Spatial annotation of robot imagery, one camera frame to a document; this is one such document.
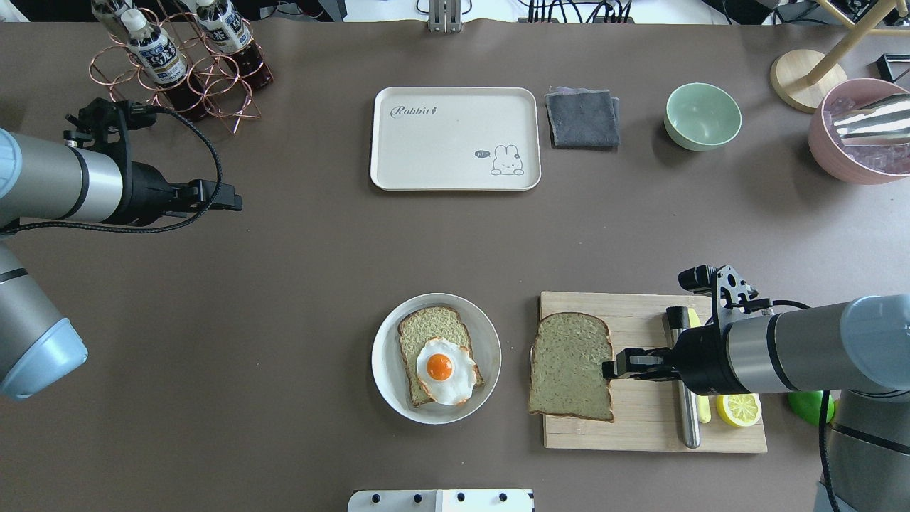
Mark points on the copper wire bottle rack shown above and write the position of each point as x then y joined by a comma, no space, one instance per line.
222,85

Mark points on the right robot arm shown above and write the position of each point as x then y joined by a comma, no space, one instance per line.
859,348

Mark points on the tea bottle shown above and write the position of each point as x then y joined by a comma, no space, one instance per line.
228,34
114,14
165,64

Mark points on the grey folded cloth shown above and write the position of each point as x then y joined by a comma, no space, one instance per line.
583,119

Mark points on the wooden cutting board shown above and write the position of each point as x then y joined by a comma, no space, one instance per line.
646,414

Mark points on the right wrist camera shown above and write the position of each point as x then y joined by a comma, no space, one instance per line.
733,299

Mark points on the green ceramic bowl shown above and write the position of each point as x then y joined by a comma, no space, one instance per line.
701,117

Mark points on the wooden cup tree stand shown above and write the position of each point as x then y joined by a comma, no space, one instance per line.
803,77

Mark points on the tea bottle back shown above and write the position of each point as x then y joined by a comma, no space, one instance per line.
228,34

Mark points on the tea bottle front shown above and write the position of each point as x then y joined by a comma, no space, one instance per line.
165,64

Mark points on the metal ice scoop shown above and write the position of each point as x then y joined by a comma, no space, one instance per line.
880,123

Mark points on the steel muddler black tip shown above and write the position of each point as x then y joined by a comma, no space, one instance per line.
678,320

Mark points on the bread slice under egg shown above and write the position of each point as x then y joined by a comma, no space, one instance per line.
420,326

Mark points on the half lemon slice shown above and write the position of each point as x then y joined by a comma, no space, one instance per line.
740,410

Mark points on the fried egg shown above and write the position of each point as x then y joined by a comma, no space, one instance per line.
446,372

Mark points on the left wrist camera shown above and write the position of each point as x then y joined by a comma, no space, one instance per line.
110,121

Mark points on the pink bowl with ice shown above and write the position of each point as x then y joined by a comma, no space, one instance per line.
826,151

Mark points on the green lime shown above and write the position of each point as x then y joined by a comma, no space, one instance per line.
808,404

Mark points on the white round plate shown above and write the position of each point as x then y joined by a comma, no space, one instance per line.
390,376

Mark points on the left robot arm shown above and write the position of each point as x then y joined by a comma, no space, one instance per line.
92,186

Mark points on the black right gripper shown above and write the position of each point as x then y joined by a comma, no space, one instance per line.
700,361

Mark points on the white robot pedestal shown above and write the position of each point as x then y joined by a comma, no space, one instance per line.
443,500

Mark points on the cream rabbit tray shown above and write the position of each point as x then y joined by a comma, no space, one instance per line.
455,139

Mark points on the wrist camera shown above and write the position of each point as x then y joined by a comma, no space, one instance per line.
733,299
110,121

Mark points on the bread slice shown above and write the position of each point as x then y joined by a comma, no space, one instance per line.
420,326
566,375

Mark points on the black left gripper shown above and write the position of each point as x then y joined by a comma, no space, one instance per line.
147,192

